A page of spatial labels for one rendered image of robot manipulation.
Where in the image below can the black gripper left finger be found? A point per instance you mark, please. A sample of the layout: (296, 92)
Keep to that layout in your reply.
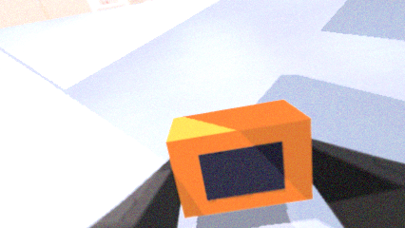
(155, 203)

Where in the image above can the orange block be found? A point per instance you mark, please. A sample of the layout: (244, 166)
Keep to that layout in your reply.
(241, 158)

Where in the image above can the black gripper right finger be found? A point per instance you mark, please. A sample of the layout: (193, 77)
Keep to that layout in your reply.
(363, 191)

